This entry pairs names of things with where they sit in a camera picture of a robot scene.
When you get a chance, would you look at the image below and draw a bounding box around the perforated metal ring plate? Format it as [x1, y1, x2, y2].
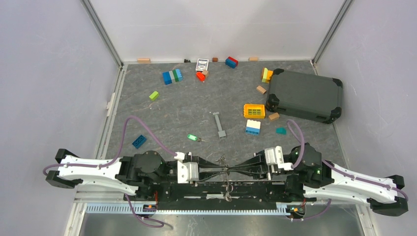
[216, 155, 233, 202]

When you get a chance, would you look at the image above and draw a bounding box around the green key tag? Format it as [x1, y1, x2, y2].
[187, 134, 207, 142]

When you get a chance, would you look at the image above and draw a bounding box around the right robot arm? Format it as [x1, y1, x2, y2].
[227, 143, 408, 216]

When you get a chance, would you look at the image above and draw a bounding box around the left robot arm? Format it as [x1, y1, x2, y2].
[44, 148, 218, 201]

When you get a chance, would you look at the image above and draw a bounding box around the teal small block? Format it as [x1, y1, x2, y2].
[276, 127, 287, 135]

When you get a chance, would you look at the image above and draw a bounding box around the white and blue brick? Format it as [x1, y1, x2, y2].
[245, 119, 261, 135]

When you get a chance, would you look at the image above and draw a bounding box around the grey toy axle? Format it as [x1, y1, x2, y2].
[213, 112, 226, 139]

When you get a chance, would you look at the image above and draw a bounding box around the yellow window brick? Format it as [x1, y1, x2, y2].
[243, 104, 266, 119]

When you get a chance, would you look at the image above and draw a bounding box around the dark blue flat brick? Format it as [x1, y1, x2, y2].
[132, 135, 147, 149]

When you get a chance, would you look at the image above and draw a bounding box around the tan wooden block near case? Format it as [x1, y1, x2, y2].
[256, 86, 267, 94]

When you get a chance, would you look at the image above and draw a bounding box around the dark grey hard case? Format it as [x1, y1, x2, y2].
[265, 68, 343, 124]

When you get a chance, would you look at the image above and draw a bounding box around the lime green block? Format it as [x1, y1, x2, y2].
[149, 91, 159, 101]

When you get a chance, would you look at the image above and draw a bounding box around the orange green brown brick stack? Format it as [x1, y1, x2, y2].
[261, 67, 273, 83]

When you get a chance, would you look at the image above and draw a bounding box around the red orange brick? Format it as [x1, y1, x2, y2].
[196, 72, 206, 82]

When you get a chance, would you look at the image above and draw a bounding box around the blue grey green brick stack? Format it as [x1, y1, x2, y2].
[162, 69, 183, 85]

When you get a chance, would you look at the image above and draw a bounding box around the playing card box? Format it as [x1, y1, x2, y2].
[195, 59, 209, 72]

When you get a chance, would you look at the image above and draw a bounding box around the red and blue brick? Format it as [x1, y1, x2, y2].
[225, 57, 238, 68]

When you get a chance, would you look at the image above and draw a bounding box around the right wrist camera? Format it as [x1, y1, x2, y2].
[264, 146, 293, 173]

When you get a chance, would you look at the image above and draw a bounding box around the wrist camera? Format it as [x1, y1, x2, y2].
[264, 146, 293, 173]
[174, 152, 199, 184]

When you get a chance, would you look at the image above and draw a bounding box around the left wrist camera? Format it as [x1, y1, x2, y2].
[174, 152, 199, 184]

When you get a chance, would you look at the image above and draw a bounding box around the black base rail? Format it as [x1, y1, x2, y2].
[129, 181, 317, 210]

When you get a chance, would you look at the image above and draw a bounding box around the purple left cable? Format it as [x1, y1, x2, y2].
[43, 116, 178, 229]

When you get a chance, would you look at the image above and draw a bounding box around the tan wooden block at wall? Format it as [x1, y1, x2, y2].
[137, 58, 151, 64]

